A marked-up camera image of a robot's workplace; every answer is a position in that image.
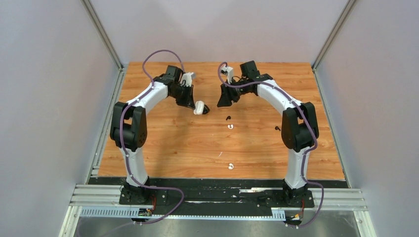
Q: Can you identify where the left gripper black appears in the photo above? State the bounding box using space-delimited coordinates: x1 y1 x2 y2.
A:
170 84 196 110

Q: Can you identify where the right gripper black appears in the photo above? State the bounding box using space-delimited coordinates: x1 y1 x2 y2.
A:
217 78 249 108

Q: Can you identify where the white earbud charging case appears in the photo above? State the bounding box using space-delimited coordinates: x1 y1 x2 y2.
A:
193 101 205 115

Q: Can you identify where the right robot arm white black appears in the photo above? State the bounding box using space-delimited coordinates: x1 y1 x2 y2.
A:
217 61 319 206

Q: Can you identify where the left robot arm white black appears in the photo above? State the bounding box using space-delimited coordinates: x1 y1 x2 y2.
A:
110 66 196 204

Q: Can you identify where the black earbud charging case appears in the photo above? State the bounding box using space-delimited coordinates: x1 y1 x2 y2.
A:
202 105 210 115

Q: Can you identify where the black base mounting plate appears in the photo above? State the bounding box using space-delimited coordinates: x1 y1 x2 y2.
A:
87 177 350 217

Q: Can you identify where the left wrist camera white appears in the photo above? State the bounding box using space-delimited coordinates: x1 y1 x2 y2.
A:
180 72 196 87

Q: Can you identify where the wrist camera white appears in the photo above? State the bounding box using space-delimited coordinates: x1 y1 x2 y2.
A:
180 72 196 87
220 66 234 84

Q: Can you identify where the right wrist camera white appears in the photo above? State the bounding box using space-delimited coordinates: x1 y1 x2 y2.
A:
220 66 234 84

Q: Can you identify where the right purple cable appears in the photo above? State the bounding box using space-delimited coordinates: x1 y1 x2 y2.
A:
217 62 325 229

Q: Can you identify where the white slotted cable duct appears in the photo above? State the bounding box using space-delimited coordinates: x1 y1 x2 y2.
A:
80 208 287 221

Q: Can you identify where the left aluminium frame post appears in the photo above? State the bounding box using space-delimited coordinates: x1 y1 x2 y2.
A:
81 0 124 71

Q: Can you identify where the aluminium frame post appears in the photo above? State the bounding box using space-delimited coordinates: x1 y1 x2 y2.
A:
81 0 124 71
311 0 358 72

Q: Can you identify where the aluminium front rail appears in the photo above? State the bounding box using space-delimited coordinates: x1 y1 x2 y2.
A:
69 185 368 211

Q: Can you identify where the right aluminium frame post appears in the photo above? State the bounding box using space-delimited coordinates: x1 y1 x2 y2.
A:
311 0 358 72

